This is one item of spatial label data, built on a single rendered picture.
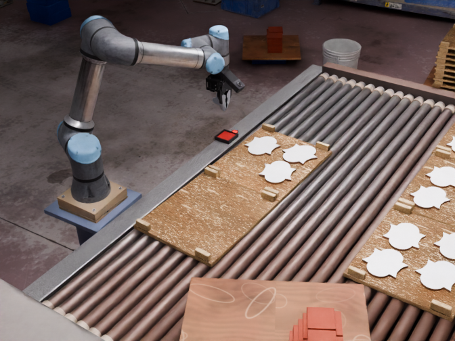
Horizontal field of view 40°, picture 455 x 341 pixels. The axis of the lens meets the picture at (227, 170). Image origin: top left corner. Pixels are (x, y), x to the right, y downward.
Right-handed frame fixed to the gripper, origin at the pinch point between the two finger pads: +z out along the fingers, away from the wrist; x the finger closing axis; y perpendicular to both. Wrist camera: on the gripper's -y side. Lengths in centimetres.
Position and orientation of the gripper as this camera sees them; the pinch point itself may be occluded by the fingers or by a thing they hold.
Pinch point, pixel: (225, 108)
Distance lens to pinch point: 262.9
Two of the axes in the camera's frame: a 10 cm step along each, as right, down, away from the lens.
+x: -5.6, 4.8, -6.7
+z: 0.3, 8.2, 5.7
